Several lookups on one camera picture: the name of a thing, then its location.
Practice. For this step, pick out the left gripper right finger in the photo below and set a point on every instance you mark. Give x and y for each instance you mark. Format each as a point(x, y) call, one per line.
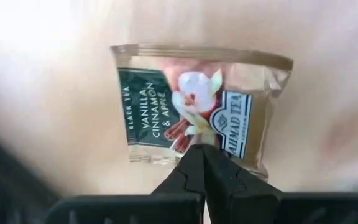
point(228, 193)

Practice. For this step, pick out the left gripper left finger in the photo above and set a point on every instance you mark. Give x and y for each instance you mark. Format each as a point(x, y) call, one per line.
point(185, 180)

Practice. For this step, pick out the beige vanilla tea sachet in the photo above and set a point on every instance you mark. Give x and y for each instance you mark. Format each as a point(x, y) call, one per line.
point(148, 105)

